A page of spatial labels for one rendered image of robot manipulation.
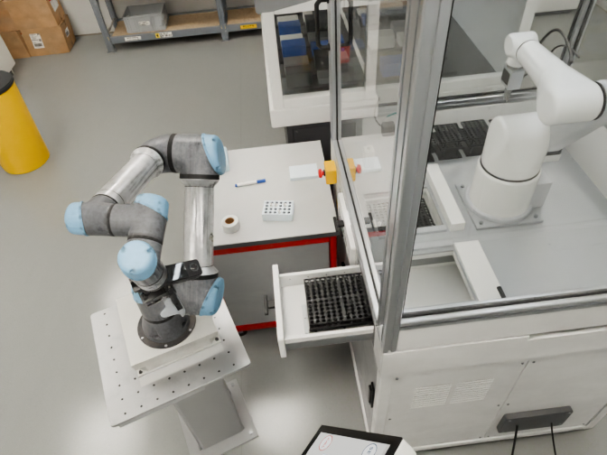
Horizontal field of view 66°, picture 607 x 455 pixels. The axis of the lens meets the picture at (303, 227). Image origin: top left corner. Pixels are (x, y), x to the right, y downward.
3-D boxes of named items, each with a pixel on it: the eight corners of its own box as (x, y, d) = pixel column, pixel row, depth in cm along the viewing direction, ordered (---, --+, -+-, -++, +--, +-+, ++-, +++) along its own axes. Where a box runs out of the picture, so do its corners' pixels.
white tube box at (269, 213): (263, 220, 195) (261, 214, 192) (266, 207, 201) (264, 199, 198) (292, 221, 194) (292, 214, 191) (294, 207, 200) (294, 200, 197)
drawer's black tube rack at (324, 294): (310, 335, 148) (309, 324, 143) (304, 290, 160) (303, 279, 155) (379, 327, 148) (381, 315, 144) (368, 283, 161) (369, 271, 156)
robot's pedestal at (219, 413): (194, 468, 202) (137, 392, 147) (176, 407, 221) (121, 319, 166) (258, 436, 209) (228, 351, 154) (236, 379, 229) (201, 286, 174)
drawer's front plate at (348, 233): (350, 269, 167) (350, 248, 160) (338, 212, 187) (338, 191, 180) (355, 268, 168) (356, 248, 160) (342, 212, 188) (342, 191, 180)
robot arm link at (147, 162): (142, 126, 142) (54, 204, 100) (177, 127, 141) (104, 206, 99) (149, 162, 148) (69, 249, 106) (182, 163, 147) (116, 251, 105)
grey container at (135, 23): (127, 34, 481) (121, 17, 468) (132, 22, 501) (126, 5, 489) (166, 30, 481) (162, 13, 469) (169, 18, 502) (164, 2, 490)
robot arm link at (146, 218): (115, 190, 104) (104, 236, 100) (164, 191, 103) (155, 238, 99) (129, 204, 111) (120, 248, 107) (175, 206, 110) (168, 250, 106)
